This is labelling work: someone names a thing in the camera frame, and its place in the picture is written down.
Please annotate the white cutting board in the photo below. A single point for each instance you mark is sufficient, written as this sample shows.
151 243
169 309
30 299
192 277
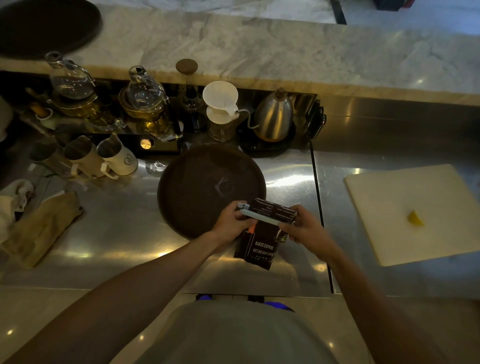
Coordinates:
416 195

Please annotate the dark coffee bean bag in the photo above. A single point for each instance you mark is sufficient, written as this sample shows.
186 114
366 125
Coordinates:
258 247

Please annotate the brown round tray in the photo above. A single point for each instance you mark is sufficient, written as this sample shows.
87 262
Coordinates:
198 187

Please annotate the glass brewer with cork lid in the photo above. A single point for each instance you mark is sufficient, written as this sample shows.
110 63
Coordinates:
190 93

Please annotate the person's left forearm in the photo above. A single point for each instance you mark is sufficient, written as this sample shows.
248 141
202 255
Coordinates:
123 303

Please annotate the person's blue shoe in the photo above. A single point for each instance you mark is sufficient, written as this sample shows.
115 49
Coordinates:
279 305
204 297

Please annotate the brown folded cloth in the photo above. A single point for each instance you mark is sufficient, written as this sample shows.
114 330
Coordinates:
41 228

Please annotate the white crumpled cloth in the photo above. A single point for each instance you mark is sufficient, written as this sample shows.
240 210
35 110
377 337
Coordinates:
13 202

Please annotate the yellow lemon wedge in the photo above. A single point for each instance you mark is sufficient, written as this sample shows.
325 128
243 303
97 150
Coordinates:
415 219

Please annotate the dark round tray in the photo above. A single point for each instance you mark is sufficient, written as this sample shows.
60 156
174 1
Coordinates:
45 26

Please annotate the person's right forearm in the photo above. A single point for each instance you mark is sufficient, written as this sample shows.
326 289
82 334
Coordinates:
378 315

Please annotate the person's right hand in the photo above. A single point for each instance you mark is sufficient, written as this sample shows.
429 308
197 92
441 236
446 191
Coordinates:
309 232

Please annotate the steel milk pitcher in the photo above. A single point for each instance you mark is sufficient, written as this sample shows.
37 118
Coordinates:
47 155

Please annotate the beige milk pitcher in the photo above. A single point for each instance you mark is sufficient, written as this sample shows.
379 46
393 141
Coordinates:
86 157

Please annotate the person's grey shirt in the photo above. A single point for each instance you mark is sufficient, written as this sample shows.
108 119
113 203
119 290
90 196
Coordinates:
236 333

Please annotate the small white cup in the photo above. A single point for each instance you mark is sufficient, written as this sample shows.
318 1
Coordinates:
47 118

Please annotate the glass teapot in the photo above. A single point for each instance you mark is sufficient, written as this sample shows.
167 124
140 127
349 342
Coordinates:
146 101
71 86

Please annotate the steel gooseneck kettle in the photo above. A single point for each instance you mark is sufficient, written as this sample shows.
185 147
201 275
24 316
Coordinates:
273 116

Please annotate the person's left hand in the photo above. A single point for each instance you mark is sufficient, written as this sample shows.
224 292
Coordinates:
227 227

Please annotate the black tea stove with knob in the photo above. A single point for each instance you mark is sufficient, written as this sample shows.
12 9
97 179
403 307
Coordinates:
150 144

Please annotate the white milk pitcher with emblem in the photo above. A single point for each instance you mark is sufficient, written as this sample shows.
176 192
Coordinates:
120 155

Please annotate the light blue bag sealing clip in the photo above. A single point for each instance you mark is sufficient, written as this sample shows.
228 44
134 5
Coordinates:
262 217

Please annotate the black kettle base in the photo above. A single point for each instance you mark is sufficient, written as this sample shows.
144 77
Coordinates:
262 146

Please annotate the black stand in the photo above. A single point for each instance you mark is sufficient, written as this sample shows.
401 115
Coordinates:
317 118

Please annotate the white coffee dripper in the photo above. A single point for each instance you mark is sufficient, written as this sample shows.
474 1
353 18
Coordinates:
220 99

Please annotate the person's right thumb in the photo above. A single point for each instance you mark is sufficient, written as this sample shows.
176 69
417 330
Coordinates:
288 227

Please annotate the person's left thumb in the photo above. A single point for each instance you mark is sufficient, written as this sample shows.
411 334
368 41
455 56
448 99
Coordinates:
249 225

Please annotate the glass coffee server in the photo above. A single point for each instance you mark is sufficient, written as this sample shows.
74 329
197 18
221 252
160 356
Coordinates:
220 130

